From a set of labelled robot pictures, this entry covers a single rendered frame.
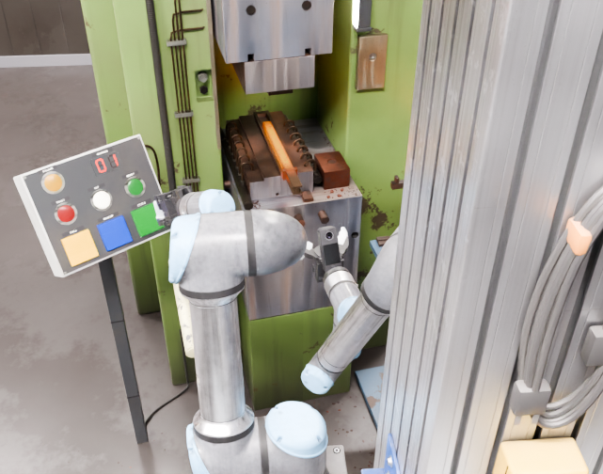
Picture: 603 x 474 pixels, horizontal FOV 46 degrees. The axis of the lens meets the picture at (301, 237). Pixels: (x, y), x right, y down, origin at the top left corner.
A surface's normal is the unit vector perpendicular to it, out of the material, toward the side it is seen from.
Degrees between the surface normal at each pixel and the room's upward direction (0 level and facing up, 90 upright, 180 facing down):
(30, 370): 0
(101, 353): 0
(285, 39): 90
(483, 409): 90
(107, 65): 90
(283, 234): 51
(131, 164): 60
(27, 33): 90
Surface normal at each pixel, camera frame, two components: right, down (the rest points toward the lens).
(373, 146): 0.26, 0.58
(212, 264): 0.14, 0.34
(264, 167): 0.00, -0.80
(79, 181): 0.55, 0.00
